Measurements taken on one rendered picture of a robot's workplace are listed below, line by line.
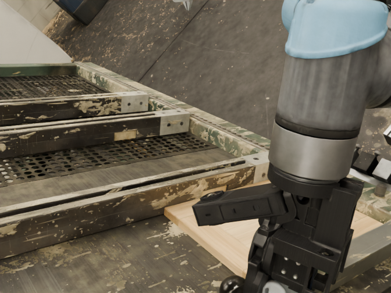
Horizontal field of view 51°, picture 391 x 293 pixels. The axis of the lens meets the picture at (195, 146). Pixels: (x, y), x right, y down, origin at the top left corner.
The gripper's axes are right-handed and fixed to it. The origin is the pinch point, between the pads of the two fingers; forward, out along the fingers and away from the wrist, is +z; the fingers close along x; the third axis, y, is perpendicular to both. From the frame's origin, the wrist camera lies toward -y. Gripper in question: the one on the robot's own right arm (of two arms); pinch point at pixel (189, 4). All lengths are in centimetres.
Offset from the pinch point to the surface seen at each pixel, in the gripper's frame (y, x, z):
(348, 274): 13, 66, 33
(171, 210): 32, 33, 29
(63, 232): 53, 33, 19
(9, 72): 47, -118, 41
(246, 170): 8.1, 28.5, 34.8
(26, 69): 38, -119, 43
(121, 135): 25.9, -15.4, 37.0
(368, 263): 7, 65, 36
